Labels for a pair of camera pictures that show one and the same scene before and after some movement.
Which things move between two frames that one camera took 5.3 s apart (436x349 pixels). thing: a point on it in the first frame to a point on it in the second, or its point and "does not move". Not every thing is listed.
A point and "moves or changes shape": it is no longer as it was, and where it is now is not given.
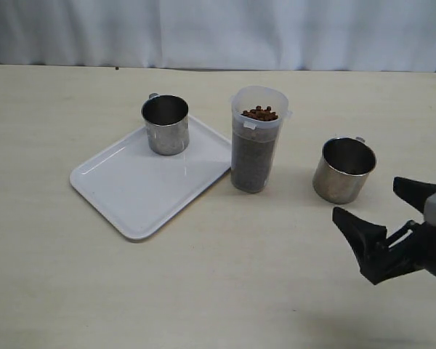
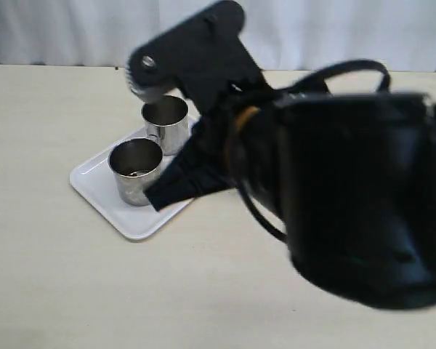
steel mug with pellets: [167, 121] does not move
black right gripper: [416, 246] to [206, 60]
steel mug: [343, 168] moves or changes shape
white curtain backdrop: [376, 35] does not move
